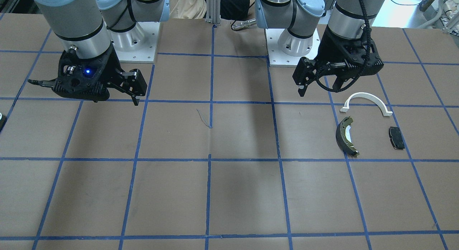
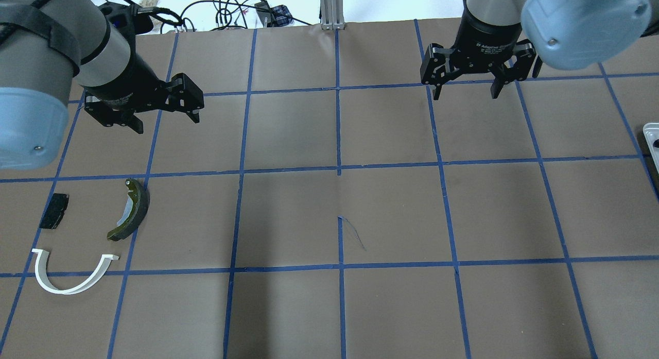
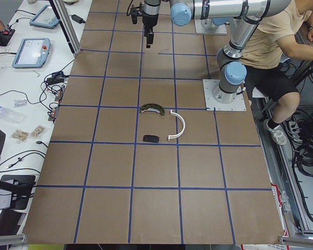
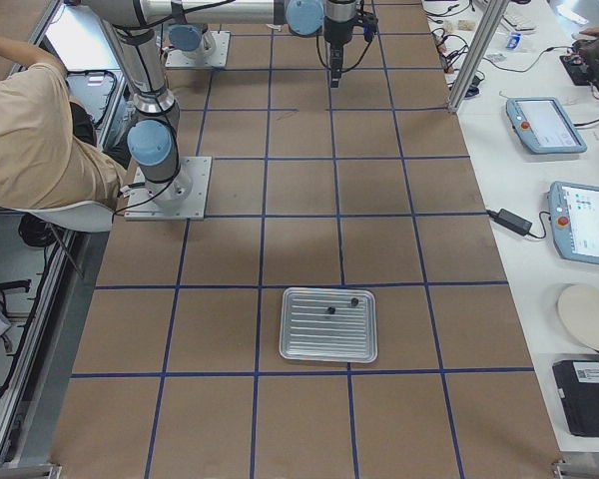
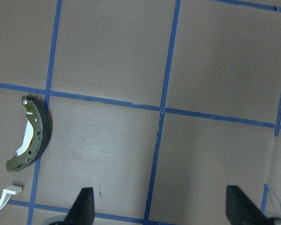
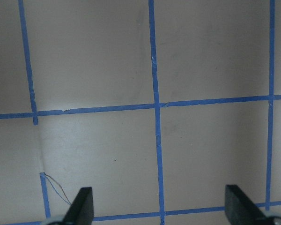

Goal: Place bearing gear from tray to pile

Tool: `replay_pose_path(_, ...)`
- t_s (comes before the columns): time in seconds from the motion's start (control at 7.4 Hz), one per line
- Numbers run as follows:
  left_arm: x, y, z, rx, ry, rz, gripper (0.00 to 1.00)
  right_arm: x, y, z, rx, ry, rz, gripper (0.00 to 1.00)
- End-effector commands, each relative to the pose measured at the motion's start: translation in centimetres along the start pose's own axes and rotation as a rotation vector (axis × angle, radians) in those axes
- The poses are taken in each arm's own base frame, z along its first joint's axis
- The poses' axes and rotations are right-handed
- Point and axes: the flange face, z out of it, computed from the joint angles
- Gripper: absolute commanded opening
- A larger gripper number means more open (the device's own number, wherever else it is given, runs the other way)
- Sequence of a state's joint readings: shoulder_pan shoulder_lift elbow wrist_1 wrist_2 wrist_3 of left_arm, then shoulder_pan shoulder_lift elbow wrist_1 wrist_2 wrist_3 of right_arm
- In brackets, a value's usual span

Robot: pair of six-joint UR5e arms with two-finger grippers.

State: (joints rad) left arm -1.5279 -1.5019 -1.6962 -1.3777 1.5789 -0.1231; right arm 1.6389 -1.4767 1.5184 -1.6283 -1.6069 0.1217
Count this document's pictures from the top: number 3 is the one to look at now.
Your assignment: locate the olive curved brake shoe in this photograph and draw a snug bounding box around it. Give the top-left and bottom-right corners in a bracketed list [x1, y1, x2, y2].
[139, 103, 165, 116]

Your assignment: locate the black power adapter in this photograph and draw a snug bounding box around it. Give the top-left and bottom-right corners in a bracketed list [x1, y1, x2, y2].
[71, 15, 86, 24]

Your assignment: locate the black brake pad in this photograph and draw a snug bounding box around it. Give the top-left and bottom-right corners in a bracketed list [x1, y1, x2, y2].
[143, 134, 160, 143]

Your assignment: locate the far blue teach pendant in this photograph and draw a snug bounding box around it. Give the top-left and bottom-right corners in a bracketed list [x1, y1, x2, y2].
[29, 5, 59, 29]

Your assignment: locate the blue teach pendant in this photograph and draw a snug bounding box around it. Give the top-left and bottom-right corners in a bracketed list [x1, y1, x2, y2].
[29, 5, 59, 29]
[12, 38, 51, 69]

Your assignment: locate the near blue teach pendant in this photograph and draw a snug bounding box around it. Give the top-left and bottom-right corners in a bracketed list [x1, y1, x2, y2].
[12, 38, 51, 69]

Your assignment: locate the person in beige shirt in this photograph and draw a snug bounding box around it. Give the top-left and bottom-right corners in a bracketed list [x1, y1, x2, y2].
[240, 0, 313, 145]

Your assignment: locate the bag of small parts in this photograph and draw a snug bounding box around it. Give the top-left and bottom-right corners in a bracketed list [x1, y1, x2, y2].
[31, 125, 46, 138]
[11, 130, 29, 142]

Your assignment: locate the clear plastic water bottle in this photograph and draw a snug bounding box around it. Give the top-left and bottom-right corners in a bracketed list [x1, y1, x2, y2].
[0, 106, 25, 123]

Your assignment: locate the aluminium frame post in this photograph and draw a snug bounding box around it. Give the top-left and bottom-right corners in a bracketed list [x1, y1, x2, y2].
[49, 0, 81, 55]

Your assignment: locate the white curved plastic bracket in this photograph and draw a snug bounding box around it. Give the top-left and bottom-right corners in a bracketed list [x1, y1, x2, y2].
[167, 109, 186, 142]

